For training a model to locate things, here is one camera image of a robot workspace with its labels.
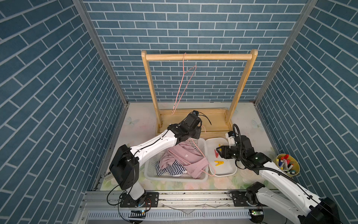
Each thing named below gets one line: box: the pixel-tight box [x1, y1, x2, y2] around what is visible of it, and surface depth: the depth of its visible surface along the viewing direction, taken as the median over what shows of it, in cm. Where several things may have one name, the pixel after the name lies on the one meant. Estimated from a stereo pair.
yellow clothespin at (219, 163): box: [214, 160, 225, 167], surface depth 88 cm
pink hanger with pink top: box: [174, 125, 216, 179], surface depth 79 cm
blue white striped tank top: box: [155, 159, 187, 177], surface depth 80 cm
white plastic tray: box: [206, 137, 238, 177], surface depth 88 cm
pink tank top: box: [159, 141, 209, 179], surface depth 80 cm
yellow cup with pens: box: [275, 153, 301, 177], surface depth 76 cm
